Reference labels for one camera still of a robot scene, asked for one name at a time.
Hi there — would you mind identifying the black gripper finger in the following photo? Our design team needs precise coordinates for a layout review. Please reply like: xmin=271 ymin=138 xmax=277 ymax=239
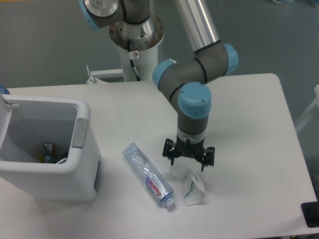
xmin=196 ymin=147 xmax=215 ymax=172
xmin=162 ymin=138 xmax=182 ymax=166

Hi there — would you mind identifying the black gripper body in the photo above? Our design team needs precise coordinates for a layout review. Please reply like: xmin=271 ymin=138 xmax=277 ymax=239
xmin=174 ymin=136 xmax=205 ymax=159

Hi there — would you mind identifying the clear plastic water bottle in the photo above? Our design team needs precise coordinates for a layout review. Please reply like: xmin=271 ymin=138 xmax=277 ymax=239
xmin=122 ymin=143 xmax=176 ymax=210

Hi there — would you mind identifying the clear plastic wrapper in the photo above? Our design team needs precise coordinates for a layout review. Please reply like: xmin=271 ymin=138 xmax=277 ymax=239
xmin=169 ymin=164 xmax=206 ymax=206

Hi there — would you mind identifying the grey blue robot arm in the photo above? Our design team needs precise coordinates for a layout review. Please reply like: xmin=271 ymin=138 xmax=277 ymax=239
xmin=79 ymin=0 xmax=239 ymax=167

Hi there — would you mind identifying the trash inside can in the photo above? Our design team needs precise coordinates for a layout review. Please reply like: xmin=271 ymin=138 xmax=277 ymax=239
xmin=40 ymin=142 xmax=68 ymax=164

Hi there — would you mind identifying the white trash can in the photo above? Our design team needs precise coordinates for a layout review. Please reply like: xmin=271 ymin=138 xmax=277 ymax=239
xmin=0 ymin=94 xmax=101 ymax=201

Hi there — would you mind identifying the black device at table corner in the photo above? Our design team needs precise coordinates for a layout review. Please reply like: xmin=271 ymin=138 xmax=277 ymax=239
xmin=301 ymin=202 xmax=319 ymax=228

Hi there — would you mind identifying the blue object at left edge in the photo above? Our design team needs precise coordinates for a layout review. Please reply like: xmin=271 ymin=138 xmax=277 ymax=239
xmin=0 ymin=85 xmax=10 ymax=95

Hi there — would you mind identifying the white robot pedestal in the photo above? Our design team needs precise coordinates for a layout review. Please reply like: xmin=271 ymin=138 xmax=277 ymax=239
xmin=86 ymin=14 xmax=177 ymax=85

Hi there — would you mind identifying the black cable on pedestal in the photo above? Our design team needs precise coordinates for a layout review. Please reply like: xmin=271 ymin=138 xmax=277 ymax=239
xmin=127 ymin=38 xmax=143 ymax=82

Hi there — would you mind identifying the white frame at right edge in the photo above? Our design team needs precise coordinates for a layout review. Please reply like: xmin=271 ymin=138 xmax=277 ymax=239
xmin=295 ymin=85 xmax=319 ymax=133

